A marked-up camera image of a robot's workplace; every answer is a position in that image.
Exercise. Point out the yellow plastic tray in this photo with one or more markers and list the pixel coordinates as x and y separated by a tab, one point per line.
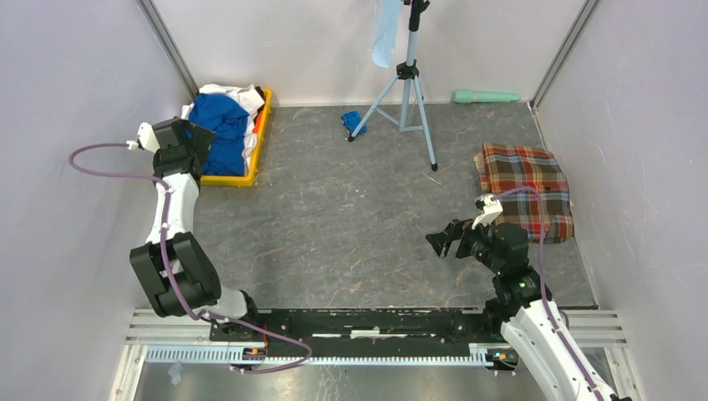
247	180

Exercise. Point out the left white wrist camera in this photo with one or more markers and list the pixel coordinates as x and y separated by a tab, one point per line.
146	139

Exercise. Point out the folded plaid shirt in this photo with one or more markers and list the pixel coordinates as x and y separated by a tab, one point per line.
535	190

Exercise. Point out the blue printed t-shirt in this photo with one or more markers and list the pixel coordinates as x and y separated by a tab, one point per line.
229	121

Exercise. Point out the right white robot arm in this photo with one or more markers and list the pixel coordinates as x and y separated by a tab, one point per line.
523	312

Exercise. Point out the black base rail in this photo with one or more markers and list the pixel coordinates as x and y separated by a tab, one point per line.
363	333

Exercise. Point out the light blue music stand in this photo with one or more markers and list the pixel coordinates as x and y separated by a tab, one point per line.
408	73

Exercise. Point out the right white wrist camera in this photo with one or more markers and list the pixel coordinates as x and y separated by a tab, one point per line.
490	208

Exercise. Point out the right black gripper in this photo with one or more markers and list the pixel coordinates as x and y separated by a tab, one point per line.
457	230

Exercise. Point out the orange garment in tray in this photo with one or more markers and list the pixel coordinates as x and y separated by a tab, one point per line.
257	121

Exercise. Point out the white crumpled garment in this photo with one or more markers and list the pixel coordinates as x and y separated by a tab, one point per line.
249	98

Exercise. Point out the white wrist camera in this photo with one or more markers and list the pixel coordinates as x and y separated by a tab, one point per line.
146	139
490	208

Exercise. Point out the small blue object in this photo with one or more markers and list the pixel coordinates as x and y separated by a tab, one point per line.
351	120

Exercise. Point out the mint green cylinder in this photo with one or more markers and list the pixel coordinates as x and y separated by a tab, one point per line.
468	96

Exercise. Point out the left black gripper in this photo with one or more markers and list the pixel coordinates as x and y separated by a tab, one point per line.
201	139

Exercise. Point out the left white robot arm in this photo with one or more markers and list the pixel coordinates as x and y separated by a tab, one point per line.
173	269

